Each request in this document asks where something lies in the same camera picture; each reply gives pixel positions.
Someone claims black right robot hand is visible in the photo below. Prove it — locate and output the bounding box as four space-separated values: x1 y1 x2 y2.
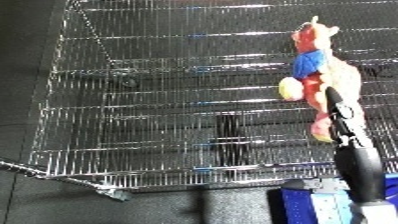
323 86 388 205

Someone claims red pink soft toy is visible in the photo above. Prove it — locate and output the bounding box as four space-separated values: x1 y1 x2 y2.
277 15 365 144

